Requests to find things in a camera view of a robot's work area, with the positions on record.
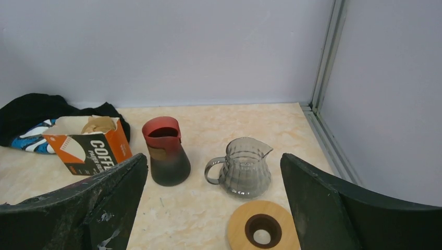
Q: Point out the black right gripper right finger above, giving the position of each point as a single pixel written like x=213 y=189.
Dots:
x=332 y=213

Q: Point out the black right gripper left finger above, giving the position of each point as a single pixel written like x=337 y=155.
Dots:
x=95 y=213

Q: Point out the orange coffee filter box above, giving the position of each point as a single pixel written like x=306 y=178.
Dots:
x=90 y=153

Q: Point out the brown paper coffee filter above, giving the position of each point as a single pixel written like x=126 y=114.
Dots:
x=99 y=124

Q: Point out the black cloth with flower print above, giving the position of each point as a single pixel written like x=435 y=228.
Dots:
x=24 y=119

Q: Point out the smoky glass pitcher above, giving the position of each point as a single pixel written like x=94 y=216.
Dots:
x=243 y=172

